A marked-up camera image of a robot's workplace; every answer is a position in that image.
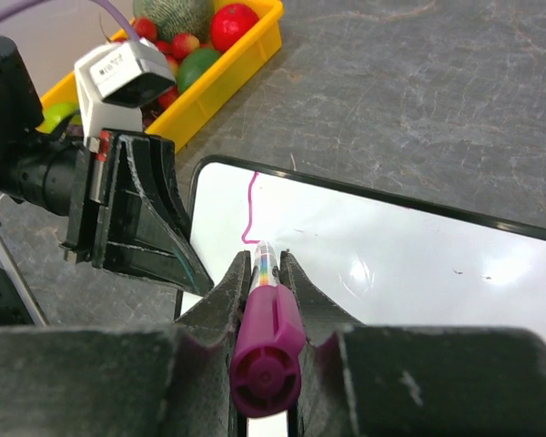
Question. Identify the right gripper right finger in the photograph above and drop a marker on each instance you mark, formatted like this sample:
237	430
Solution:
360	380

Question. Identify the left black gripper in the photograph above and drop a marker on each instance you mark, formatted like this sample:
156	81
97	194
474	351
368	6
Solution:
126	214

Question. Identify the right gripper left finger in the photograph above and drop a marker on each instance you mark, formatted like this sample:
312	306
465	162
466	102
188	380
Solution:
169	379

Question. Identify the white marker purple cap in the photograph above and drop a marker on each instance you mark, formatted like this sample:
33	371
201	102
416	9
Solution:
265	374

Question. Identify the white whiteboard black frame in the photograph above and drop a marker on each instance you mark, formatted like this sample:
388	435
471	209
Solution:
384	259

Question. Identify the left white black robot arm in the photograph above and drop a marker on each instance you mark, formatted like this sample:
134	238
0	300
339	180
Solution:
35	167

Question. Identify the purple grape bunch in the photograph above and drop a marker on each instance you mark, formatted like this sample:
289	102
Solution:
150	113

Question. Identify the green pear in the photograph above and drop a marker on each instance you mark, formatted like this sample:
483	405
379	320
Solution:
54	114

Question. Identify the green lime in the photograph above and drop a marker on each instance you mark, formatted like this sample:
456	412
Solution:
194	66

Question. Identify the green netted melon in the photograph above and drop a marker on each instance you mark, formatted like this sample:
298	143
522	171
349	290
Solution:
173	17

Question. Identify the red apple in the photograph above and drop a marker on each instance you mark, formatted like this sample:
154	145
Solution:
229	24

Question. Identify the yellow plastic bin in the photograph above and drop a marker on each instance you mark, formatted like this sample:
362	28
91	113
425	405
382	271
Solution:
184	118

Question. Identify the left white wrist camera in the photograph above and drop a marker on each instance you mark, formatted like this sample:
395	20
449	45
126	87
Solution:
91	74

